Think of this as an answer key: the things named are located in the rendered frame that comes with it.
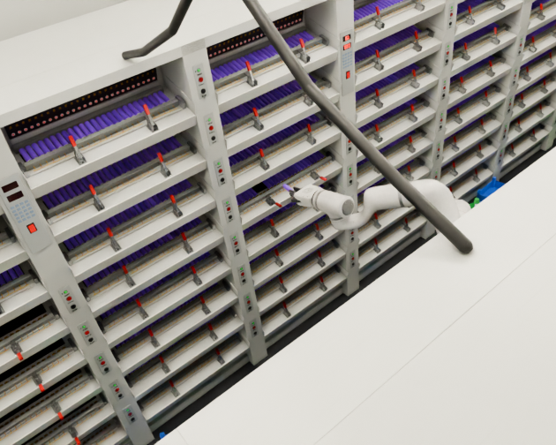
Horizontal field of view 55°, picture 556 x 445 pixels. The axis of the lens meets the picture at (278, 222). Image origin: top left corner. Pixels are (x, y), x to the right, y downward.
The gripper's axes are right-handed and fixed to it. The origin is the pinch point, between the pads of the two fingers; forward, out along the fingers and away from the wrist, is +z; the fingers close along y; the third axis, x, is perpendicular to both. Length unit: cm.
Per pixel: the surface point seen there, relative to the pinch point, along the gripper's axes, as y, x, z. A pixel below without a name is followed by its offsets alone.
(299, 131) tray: -21.5, -16.4, 15.8
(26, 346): 116, 7, 19
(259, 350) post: 26, 90, 36
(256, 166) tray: 6.1, -12.7, 14.1
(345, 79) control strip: -43, -33, 2
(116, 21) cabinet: 31, -82, 38
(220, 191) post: 27.9, -12.9, 9.8
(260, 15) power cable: 50, -81, -81
